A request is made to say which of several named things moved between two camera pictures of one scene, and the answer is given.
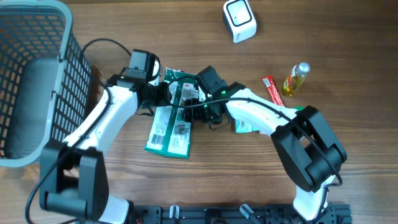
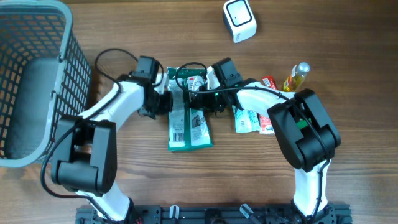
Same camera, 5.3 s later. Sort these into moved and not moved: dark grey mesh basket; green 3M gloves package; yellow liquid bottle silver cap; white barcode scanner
Moved: green 3M gloves package
Not moved: yellow liquid bottle silver cap; dark grey mesh basket; white barcode scanner
